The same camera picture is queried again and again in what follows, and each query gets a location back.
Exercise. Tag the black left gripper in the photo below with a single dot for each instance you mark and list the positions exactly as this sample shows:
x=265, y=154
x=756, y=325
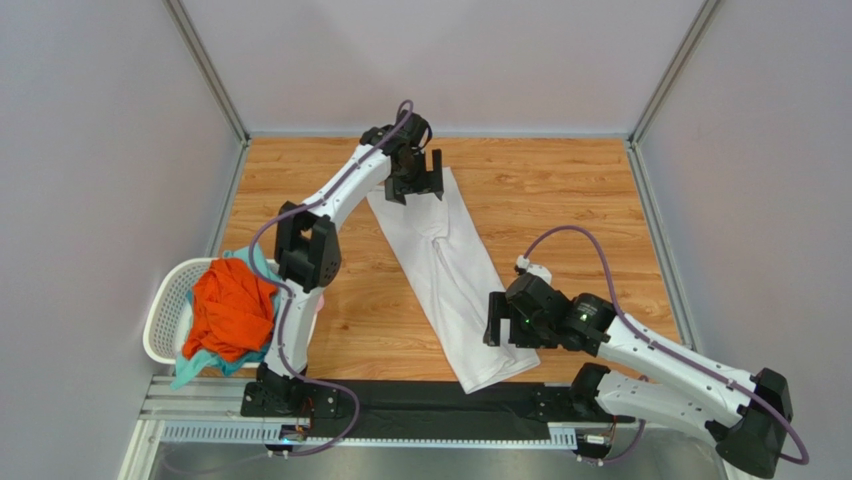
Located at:
x=434, y=179

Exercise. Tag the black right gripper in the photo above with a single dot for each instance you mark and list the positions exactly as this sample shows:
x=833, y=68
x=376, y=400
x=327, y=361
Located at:
x=510, y=319

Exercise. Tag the white t shirt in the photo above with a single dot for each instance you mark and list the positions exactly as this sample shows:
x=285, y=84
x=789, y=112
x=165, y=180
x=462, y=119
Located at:
x=452, y=275

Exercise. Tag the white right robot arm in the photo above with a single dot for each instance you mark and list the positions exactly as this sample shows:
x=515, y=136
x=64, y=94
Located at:
x=744, y=416

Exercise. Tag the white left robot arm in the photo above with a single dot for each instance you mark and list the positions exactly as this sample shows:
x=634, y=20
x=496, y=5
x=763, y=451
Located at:
x=308, y=254

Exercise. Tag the orange t shirt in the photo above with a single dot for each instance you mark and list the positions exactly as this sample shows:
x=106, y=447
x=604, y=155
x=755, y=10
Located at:
x=233, y=311

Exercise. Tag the teal t shirt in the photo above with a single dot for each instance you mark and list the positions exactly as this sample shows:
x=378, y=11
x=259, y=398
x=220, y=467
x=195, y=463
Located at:
x=187, y=370

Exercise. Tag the white plastic laundry basket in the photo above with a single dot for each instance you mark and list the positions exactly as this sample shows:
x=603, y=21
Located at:
x=169, y=316

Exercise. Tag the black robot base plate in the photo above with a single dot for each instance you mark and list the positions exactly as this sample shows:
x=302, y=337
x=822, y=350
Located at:
x=420, y=410

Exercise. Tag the aluminium frame rail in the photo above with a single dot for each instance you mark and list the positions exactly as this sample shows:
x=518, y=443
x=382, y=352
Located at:
x=207, y=410

